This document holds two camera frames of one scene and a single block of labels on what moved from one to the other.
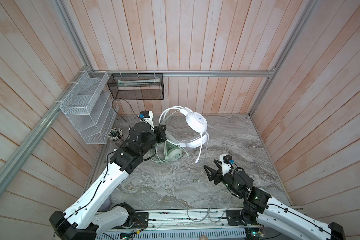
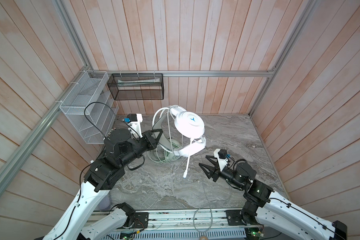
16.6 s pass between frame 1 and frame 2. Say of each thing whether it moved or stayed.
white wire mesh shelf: stayed
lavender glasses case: stayed
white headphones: moved
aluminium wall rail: stayed
